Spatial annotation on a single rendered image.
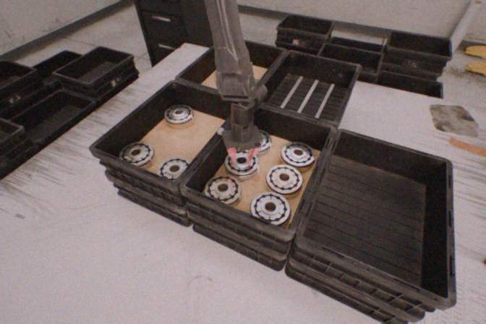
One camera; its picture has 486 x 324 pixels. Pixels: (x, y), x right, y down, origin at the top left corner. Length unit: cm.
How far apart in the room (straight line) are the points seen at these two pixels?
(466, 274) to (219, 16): 90
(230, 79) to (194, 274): 52
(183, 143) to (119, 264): 41
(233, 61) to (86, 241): 68
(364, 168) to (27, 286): 100
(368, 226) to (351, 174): 17
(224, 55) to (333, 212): 48
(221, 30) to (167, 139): 47
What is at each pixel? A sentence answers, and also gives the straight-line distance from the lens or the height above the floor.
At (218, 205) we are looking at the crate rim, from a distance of 62.
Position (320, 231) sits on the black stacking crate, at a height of 83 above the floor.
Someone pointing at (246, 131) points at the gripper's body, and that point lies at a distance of 68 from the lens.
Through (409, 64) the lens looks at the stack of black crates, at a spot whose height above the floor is 50.
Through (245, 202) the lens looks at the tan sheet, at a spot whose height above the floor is 83.
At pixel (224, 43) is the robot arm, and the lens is 59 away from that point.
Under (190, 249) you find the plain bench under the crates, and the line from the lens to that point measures 84.
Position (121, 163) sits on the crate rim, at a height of 93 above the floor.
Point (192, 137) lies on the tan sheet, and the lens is 93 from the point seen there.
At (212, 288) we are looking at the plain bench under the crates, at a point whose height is 70.
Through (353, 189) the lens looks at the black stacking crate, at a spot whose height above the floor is 83.
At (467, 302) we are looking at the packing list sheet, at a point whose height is 70.
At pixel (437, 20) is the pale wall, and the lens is 401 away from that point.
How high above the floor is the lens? 145
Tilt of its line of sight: 49 degrees down
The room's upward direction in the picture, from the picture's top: straight up
